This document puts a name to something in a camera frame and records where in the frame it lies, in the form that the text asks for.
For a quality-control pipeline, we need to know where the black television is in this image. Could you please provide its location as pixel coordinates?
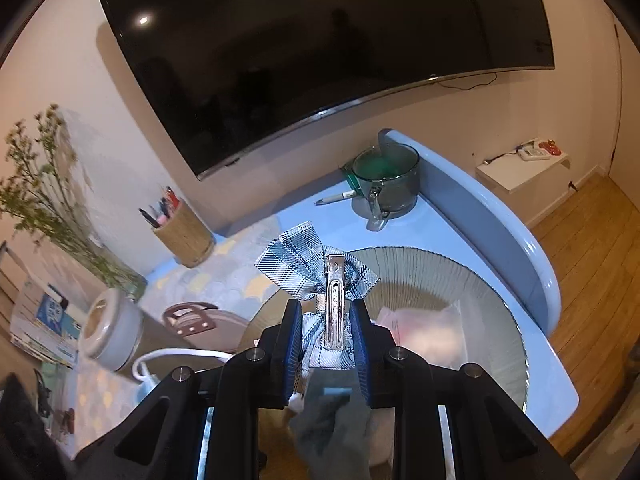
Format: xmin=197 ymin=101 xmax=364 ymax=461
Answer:
xmin=89 ymin=0 xmax=556 ymax=182

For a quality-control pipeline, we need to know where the white cord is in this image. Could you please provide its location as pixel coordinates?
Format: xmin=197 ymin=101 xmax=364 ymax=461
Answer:
xmin=131 ymin=347 xmax=233 ymax=388

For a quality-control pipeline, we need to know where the brown pen holder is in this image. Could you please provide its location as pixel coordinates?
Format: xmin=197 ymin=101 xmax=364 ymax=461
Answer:
xmin=151 ymin=199 xmax=217 ymax=268

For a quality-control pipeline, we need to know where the plaid bow hair clip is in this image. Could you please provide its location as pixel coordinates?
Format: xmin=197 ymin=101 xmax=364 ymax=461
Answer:
xmin=254 ymin=220 xmax=382 ymax=370

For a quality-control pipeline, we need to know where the glass pot with handle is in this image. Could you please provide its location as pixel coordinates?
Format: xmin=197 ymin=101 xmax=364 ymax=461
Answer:
xmin=345 ymin=142 xmax=421 ymax=231

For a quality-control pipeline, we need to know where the white round jar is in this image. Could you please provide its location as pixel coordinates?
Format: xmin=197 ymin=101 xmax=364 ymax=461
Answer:
xmin=77 ymin=287 xmax=146 ymax=373

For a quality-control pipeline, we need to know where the green-capped pen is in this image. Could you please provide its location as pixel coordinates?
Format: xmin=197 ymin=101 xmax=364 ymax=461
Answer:
xmin=314 ymin=187 xmax=361 ymax=207

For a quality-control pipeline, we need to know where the bunch of pens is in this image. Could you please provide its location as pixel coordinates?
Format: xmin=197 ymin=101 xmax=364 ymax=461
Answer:
xmin=139 ymin=186 xmax=181 ymax=230

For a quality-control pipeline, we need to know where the glass vase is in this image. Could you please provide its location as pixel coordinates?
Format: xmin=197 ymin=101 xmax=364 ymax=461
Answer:
xmin=75 ymin=240 xmax=148 ymax=303

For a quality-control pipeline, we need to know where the small white device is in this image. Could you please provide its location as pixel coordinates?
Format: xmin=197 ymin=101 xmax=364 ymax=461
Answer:
xmin=517 ymin=142 xmax=551 ymax=162

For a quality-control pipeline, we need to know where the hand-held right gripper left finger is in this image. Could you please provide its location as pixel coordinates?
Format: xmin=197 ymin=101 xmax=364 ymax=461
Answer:
xmin=75 ymin=299 xmax=306 ymax=480

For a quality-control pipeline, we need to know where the white wall shelf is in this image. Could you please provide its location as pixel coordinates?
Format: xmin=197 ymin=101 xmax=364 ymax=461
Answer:
xmin=475 ymin=152 xmax=572 ymax=195

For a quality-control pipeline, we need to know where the round woven basket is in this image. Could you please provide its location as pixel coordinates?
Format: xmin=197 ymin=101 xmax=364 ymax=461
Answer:
xmin=237 ymin=245 xmax=531 ymax=480

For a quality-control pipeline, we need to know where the blue-grey cloth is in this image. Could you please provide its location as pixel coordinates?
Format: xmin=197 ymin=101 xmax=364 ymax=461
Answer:
xmin=289 ymin=370 xmax=373 ymax=480

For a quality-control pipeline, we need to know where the pink packet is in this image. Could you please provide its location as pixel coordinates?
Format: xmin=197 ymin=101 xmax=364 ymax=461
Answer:
xmin=375 ymin=300 xmax=468 ymax=366

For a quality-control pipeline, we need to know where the row of books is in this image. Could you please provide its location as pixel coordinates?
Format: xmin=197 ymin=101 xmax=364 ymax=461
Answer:
xmin=10 ymin=280 xmax=81 ymax=366

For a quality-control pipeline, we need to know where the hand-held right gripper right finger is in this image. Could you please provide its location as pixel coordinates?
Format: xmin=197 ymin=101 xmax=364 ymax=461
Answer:
xmin=349 ymin=300 xmax=576 ymax=480

